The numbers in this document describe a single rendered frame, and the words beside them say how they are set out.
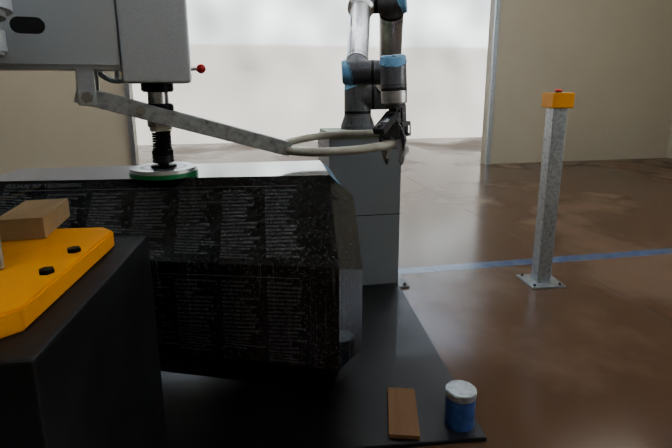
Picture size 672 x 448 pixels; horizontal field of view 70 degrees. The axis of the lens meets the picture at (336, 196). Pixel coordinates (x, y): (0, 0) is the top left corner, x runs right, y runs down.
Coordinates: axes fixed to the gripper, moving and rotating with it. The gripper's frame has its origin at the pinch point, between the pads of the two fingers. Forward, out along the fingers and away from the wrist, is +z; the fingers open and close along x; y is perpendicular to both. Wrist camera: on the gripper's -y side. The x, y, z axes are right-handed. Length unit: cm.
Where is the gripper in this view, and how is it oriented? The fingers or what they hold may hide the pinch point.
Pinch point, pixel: (393, 161)
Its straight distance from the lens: 173.6
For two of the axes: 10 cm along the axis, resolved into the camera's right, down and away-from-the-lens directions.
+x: -7.9, -0.8, 6.0
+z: 0.6, 9.8, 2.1
